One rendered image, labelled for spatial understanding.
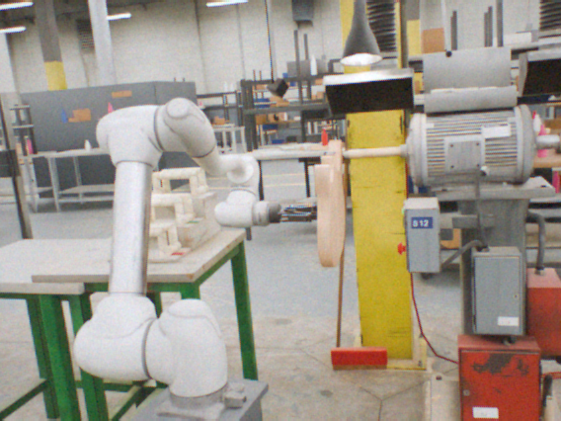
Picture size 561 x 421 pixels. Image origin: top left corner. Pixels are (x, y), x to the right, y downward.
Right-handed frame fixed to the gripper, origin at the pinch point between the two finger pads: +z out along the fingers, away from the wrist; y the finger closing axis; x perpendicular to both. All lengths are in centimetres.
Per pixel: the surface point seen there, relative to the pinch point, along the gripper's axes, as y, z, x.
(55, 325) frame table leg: 34, -95, -29
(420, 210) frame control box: 28.7, 34.1, 9.7
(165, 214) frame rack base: -12, -69, -4
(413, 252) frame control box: 30.2, 31.8, -3.1
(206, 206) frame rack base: -14, -51, -1
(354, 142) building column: -94, 0, 5
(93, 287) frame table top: 32, -78, -15
